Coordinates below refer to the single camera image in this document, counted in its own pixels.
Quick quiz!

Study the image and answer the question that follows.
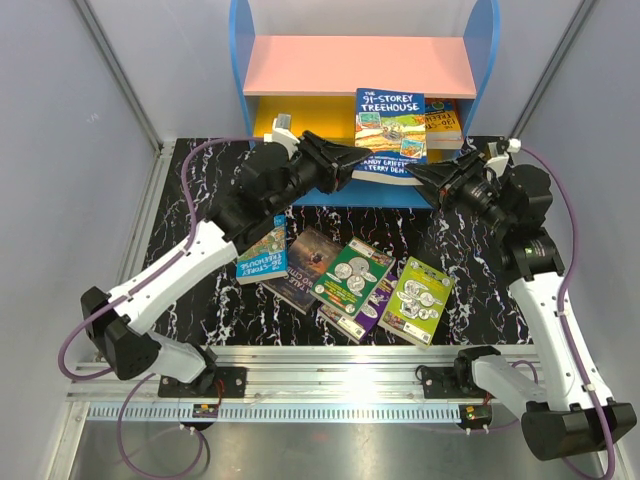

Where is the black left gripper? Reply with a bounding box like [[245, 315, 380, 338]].
[[268, 132, 375, 217]]

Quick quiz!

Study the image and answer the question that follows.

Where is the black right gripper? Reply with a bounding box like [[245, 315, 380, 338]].
[[403, 149, 512, 234]]

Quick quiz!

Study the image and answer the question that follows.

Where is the yellow 130-storey treehouse book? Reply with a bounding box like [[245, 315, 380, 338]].
[[425, 98, 463, 150]]

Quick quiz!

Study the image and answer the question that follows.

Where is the blue 91-storey treehouse book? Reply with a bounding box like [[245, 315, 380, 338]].
[[353, 88, 427, 186]]

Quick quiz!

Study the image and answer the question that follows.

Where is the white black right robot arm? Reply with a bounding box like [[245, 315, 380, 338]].
[[408, 151, 637, 460]]

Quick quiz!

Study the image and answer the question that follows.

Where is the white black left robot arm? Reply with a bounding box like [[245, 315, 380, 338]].
[[81, 129, 372, 397]]

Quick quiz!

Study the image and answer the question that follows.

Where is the blue pink yellow bookshelf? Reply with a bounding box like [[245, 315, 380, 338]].
[[228, 0, 502, 209]]

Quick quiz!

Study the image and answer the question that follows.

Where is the dark tale of two cities book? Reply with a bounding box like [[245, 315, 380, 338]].
[[262, 228, 342, 314]]

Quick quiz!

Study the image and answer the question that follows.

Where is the light blue 26-storey book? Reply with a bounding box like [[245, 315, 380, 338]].
[[236, 215, 288, 285]]

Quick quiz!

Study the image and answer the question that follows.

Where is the lime green treehouse book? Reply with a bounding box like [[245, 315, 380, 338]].
[[378, 257, 454, 347]]

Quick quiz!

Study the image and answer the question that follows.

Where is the purple treehouse book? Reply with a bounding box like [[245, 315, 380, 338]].
[[318, 273, 398, 344]]

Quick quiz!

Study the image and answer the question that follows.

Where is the right small circuit board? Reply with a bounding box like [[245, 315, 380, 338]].
[[461, 404, 493, 425]]

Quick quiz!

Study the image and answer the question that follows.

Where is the small circuit board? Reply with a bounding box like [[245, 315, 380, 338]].
[[192, 403, 220, 419], [461, 404, 493, 425]]

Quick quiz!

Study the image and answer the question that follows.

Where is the left small circuit board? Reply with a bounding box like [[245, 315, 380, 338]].
[[192, 403, 220, 419]]

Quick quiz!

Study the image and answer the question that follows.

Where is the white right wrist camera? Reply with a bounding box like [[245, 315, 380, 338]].
[[485, 137, 522, 177]]

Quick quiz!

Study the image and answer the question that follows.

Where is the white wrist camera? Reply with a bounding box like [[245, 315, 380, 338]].
[[263, 113, 299, 155], [485, 137, 522, 177]]

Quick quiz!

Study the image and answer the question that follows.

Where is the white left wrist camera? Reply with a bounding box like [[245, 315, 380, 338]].
[[263, 113, 299, 155]]

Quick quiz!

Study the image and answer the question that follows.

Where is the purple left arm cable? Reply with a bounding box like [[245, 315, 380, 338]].
[[57, 137, 274, 477]]

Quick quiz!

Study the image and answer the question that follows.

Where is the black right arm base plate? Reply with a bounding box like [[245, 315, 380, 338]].
[[414, 364, 491, 400]]

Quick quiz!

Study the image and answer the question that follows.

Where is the aluminium mounting rail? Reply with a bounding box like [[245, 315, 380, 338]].
[[64, 342, 546, 404]]

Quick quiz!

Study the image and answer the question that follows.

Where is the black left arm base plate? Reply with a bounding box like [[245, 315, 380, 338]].
[[158, 366, 248, 399]]

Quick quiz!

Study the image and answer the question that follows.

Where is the slotted grey cable duct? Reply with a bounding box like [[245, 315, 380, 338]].
[[87, 401, 461, 424]]

